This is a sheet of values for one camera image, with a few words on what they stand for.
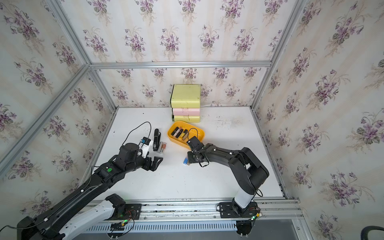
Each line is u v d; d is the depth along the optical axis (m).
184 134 1.01
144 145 0.67
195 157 0.67
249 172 0.47
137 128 0.66
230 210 0.73
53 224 0.40
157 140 1.04
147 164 0.66
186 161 0.90
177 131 1.04
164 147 0.96
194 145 0.72
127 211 0.73
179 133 1.03
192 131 1.04
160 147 0.96
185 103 0.95
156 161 0.69
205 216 0.73
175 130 1.04
